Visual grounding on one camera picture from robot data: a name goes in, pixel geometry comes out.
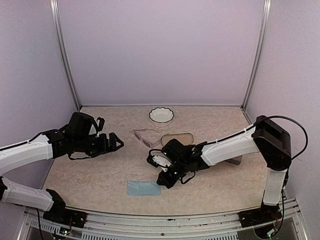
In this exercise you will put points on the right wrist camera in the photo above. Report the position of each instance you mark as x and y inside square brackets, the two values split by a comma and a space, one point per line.
[159, 161]

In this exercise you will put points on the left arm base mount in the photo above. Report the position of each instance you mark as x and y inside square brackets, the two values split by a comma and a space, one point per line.
[58, 213]

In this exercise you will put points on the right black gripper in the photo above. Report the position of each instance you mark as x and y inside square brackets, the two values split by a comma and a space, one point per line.
[168, 182]

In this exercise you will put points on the front aluminium rail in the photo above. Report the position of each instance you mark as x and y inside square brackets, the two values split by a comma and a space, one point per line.
[112, 226]

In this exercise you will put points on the clear frame glasses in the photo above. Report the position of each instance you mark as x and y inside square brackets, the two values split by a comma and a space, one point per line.
[138, 134]

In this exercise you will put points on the black glasses case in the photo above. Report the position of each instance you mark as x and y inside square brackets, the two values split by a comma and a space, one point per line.
[184, 138]

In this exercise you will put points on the aluminium frame post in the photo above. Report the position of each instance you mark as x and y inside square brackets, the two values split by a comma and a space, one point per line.
[54, 5]
[258, 53]

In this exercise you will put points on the grey glasses case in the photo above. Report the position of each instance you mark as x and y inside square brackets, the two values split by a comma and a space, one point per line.
[235, 160]

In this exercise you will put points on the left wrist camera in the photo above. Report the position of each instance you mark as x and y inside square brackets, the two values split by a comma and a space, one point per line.
[99, 124]

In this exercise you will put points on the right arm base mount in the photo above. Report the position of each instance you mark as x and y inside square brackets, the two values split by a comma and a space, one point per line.
[260, 215]

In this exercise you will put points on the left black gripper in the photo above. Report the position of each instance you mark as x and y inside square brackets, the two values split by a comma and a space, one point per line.
[104, 149]

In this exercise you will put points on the white scalloped bowl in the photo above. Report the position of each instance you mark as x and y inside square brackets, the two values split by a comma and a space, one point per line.
[161, 116]

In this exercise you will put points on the right aluminium frame post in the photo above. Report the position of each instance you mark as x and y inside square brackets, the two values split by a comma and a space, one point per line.
[258, 53]

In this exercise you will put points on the blue cleaning cloth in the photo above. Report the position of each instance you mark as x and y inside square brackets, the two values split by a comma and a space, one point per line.
[143, 188]

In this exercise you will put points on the left aluminium frame post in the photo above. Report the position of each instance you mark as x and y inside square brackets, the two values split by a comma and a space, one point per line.
[54, 5]

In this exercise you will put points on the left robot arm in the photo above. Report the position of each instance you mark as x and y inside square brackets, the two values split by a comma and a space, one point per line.
[83, 134]

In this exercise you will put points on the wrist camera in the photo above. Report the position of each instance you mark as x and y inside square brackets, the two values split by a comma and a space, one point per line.
[99, 124]
[159, 161]

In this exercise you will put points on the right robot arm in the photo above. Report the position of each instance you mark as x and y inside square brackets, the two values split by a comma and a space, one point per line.
[264, 136]

